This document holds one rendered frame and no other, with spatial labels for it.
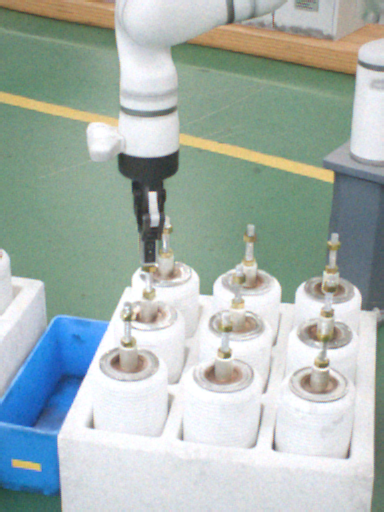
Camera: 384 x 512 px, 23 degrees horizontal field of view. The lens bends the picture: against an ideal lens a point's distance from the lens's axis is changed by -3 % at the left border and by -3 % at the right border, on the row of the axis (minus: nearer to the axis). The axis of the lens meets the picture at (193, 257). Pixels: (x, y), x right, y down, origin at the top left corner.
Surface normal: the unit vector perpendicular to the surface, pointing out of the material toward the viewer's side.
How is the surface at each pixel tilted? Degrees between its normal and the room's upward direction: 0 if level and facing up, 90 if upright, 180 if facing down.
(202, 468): 90
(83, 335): 88
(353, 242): 90
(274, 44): 90
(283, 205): 0
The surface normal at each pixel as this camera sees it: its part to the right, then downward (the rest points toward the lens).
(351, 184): -0.53, 0.39
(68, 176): 0.02, -0.88
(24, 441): -0.22, 0.48
